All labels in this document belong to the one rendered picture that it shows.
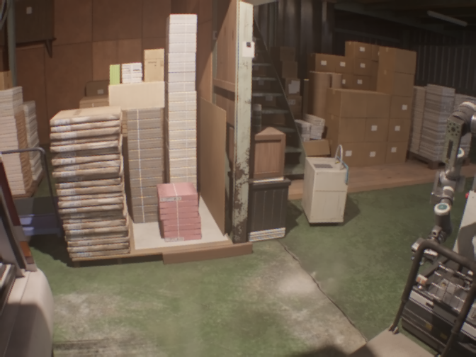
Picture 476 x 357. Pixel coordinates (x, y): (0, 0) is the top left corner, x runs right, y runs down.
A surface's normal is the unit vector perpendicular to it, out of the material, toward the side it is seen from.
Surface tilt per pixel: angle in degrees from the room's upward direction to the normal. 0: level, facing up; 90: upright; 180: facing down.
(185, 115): 90
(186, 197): 90
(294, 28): 89
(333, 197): 90
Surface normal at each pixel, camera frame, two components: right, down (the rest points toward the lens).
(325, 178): 0.00, 0.36
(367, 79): 0.26, 0.35
